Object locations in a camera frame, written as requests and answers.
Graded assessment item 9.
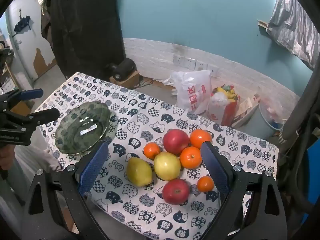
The silver curtain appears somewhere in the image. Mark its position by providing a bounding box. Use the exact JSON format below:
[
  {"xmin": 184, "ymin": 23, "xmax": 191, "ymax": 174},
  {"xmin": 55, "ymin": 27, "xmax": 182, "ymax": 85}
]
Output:
[{"xmin": 266, "ymin": 0, "xmax": 320, "ymax": 70}]

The person's left hand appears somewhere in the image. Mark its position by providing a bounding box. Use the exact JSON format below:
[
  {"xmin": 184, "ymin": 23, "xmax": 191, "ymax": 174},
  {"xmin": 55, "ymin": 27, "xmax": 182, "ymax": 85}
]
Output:
[{"xmin": 0, "ymin": 146, "xmax": 13, "ymax": 170}]

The cat print tablecloth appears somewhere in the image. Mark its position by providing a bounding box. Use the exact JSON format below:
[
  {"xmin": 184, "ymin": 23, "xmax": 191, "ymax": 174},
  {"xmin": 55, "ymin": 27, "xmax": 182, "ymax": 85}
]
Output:
[{"xmin": 35, "ymin": 72, "xmax": 279, "ymax": 240}]

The white plastic bag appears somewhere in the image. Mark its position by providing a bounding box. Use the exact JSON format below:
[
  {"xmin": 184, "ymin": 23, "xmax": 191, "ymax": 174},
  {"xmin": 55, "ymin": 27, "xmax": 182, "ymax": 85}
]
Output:
[{"xmin": 164, "ymin": 70, "xmax": 212, "ymax": 114}]

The black cable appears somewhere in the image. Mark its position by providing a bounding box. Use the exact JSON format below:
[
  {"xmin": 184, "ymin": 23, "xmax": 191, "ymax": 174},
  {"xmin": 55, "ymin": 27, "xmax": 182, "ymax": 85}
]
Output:
[{"xmin": 135, "ymin": 77, "xmax": 156, "ymax": 88}]

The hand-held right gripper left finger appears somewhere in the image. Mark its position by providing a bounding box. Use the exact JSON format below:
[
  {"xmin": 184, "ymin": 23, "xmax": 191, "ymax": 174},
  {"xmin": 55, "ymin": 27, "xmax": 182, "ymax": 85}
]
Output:
[{"xmin": 15, "ymin": 141, "xmax": 109, "ymax": 240}]

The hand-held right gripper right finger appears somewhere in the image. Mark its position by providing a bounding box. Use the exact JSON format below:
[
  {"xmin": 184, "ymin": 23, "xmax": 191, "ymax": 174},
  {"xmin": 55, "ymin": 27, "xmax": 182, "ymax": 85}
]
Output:
[{"xmin": 200, "ymin": 141, "xmax": 288, "ymax": 240}]

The black hanging cloth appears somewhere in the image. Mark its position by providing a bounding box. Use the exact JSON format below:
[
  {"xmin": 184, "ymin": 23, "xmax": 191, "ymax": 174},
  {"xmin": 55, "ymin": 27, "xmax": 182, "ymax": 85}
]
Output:
[{"xmin": 41, "ymin": 0, "xmax": 127, "ymax": 79}]

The large orange with stem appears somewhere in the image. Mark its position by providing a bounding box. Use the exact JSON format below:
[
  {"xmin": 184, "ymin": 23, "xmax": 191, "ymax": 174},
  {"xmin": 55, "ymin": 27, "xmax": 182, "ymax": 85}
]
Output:
[{"xmin": 179, "ymin": 146, "xmax": 202, "ymax": 170}]

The small cardboard box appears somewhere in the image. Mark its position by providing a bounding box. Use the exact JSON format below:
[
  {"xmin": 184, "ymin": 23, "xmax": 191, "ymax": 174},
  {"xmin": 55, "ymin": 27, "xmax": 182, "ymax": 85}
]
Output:
[{"xmin": 109, "ymin": 70, "xmax": 140, "ymax": 88}]

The dark blue umbrella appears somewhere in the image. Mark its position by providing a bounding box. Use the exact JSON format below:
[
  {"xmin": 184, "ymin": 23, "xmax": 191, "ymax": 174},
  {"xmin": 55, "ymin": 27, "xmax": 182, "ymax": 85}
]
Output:
[{"xmin": 14, "ymin": 9, "xmax": 32, "ymax": 35}]

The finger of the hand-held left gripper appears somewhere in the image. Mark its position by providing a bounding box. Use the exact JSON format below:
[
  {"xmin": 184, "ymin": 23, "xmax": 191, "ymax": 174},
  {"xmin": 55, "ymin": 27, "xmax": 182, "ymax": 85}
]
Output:
[
  {"xmin": 0, "ymin": 88, "xmax": 43, "ymax": 110},
  {"xmin": 5, "ymin": 108, "xmax": 60, "ymax": 132}
]

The yellow apple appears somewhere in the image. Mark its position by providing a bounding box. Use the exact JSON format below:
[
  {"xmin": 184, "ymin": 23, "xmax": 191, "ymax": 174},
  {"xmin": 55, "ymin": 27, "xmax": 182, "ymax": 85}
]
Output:
[{"xmin": 154, "ymin": 151, "xmax": 181, "ymax": 181}]

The brown cardboard carton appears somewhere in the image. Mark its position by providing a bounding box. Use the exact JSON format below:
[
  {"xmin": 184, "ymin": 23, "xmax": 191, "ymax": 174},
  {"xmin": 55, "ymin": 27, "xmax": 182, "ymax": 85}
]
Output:
[{"xmin": 10, "ymin": 97, "xmax": 36, "ymax": 116}]

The wooden ledge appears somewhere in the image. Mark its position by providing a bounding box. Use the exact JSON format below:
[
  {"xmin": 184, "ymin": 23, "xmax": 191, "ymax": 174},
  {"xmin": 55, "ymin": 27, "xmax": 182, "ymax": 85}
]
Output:
[{"xmin": 257, "ymin": 19, "xmax": 269, "ymax": 36}]

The yellow-green pear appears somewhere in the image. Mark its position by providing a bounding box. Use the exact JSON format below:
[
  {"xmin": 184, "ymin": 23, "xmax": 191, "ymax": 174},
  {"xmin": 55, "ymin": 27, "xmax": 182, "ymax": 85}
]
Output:
[{"xmin": 126, "ymin": 157, "xmax": 153, "ymax": 187}]

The medium orange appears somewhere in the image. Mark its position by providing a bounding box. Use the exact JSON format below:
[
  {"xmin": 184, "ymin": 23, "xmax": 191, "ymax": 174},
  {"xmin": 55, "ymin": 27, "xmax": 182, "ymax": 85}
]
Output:
[{"xmin": 143, "ymin": 142, "xmax": 161, "ymax": 160}]

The small orange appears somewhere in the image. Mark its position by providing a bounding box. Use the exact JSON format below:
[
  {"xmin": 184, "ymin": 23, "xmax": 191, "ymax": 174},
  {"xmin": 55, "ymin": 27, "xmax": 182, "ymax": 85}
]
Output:
[{"xmin": 197, "ymin": 176, "xmax": 215, "ymax": 192}]

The green glass bowl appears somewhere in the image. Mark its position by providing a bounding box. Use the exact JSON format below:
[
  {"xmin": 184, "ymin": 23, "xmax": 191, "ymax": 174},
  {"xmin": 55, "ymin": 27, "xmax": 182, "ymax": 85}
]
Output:
[{"xmin": 54, "ymin": 101, "xmax": 112, "ymax": 155}]

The black speaker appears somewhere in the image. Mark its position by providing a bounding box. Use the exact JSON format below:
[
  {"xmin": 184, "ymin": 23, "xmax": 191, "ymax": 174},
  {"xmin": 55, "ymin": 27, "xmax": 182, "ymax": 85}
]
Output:
[{"xmin": 107, "ymin": 58, "xmax": 137, "ymax": 81}]

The grey bucket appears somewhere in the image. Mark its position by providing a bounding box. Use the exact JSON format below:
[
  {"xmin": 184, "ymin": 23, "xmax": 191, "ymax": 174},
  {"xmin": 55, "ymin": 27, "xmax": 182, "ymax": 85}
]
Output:
[{"xmin": 259, "ymin": 100, "xmax": 286, "ymax": 140}]

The wooden shelf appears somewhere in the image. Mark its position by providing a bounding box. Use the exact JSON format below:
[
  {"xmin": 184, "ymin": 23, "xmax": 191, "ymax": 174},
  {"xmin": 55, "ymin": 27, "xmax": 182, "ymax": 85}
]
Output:
[{"xmin": 0, "ymin": 40, "xmax": 21, "ymax": 93}]

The red apple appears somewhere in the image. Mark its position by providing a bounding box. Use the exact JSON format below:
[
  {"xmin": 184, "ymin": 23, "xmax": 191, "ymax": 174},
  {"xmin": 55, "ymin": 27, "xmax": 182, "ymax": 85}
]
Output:
[
  {"xmin": 163, "ymin": 129, "xmax": 190, "ymax": 155},
  {"xmin": 162, "ymin": 179, "xmax": 190, "ymax": 205}
]

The white door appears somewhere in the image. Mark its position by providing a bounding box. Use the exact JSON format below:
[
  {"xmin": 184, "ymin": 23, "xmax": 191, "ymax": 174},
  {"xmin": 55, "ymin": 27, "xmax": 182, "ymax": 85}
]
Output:
[{"xmin": 5, "ymin": 0, "xmax": 58, "ymax": 82}]

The red paper bag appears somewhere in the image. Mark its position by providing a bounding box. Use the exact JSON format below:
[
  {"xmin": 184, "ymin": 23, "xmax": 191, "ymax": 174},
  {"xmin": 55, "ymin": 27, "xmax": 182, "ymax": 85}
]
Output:
[{"xmin": 207, "ymin": 85, "xmax": 241, "ymax": 127}]

